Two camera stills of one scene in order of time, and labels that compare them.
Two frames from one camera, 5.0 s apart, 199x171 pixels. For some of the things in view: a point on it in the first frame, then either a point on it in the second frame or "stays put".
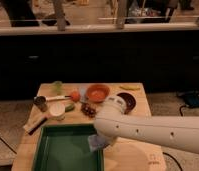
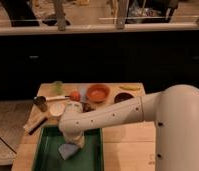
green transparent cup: [57, 87] stays put
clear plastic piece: [83, 89] stays put
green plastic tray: [65, 147] stays put
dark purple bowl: [130, 101] stays put
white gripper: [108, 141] → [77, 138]
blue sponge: [96, 142] → [66, 150]
